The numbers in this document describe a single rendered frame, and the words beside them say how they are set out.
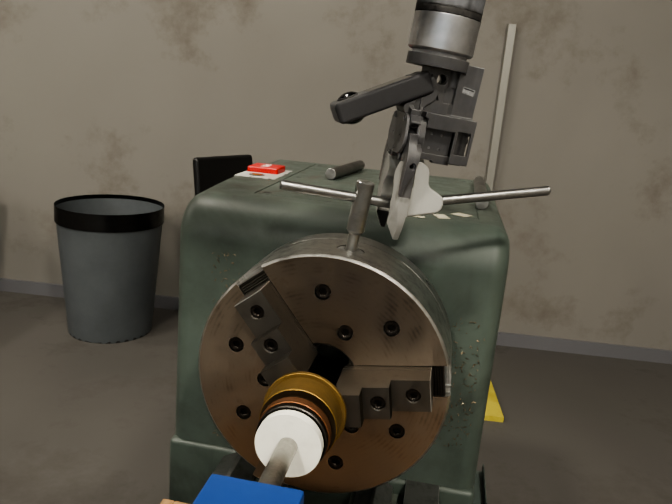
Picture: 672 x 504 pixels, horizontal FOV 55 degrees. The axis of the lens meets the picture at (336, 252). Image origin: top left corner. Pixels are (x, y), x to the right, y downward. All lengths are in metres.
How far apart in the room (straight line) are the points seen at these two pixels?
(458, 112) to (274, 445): 0.42
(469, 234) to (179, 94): 3.13
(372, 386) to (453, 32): 0.39
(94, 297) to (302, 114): 1.51
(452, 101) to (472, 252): 0.23
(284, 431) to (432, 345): 0.21
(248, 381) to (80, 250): 2.73
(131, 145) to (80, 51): 0.59
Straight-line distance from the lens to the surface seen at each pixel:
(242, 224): 0.94
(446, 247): 0.90
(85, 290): 3.57
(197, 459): 1.09
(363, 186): 0.76
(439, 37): 0.74
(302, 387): 0.68
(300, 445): 0.66
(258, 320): 0.74
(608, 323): 4.17
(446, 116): 0.75
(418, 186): 0.75
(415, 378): 0.74
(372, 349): 0.77
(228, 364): 0.82
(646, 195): 4.04
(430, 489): 1.02
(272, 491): 0.55
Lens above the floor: 1.43
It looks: 14 degrees down
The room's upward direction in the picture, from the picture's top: 5 degrees clockwise
